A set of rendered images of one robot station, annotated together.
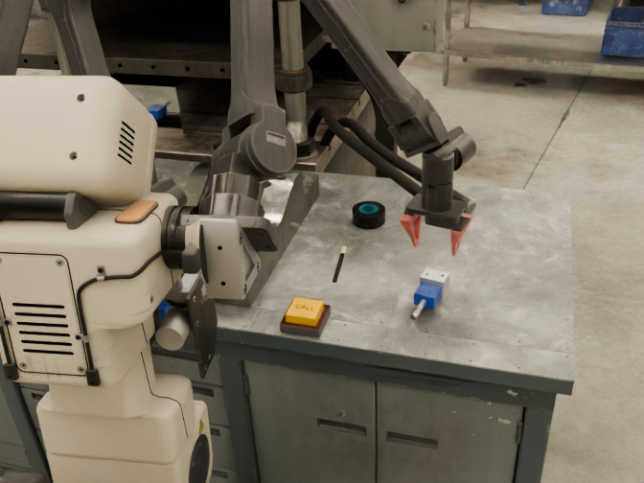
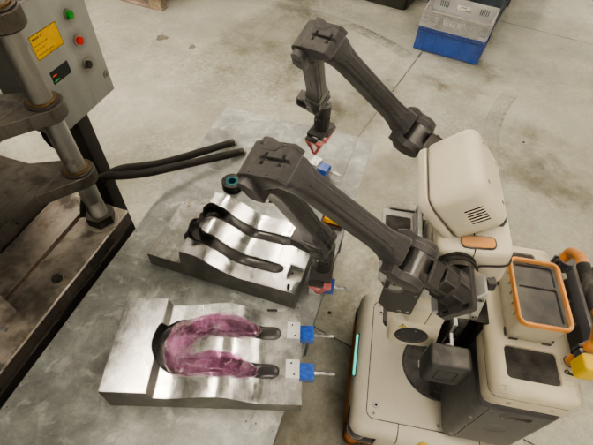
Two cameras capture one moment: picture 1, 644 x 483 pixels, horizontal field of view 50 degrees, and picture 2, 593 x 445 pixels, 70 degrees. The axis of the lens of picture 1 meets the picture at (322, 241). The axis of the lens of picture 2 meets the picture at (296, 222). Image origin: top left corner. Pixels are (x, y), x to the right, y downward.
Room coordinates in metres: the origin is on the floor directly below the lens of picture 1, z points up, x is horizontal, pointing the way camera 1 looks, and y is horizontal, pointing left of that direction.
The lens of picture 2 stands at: (1.23, 1.02, 1.98)
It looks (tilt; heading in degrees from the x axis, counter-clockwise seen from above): 51 degrees down; 268
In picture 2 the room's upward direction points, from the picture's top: 3 degrees clockwise
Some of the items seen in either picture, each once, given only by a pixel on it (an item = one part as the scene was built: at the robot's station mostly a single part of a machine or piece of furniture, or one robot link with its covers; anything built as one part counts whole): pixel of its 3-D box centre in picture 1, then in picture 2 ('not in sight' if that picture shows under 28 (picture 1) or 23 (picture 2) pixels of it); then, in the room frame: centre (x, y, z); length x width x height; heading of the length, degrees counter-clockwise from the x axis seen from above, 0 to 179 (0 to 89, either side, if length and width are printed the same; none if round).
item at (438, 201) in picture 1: (436, 195); (321, 124); (1.12, -0.22, 1.04); 0.10 x 0.07 x 0.07; 60
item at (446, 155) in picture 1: (439, 165); (321, 109); (1.13, -0.22, 1.10); 0.07 x 0.06 x 0.07; 142
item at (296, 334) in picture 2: not in sight; (310, 335); (1.16, 0.51, 0.86); 0.13 x 0.05 x 0.05; 179
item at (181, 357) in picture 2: not in sight; (210, 343); (1.43, 0.56, 0.90); 0.26 x 0.18 x 0.08; 179
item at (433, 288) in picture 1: (425, 298); (326, 169); (1.09, -0.20, 0.83); 0.13 x 0.05 x 0.05; 150
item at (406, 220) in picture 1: (423, 226); (317, 142); (1.14, -0.20, 0.96); 0.07 x 0.07 x 0.09; 60
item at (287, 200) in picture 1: (234, 213); (235, 242); (1.41, 0.20, 0.87); 0.50 x 0.26 x 0.14; 162
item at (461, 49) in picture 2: not in sight; (453, 36); (-0.24, -2.80, 0.11); 0.61 x 0.41 x 0.22; 151
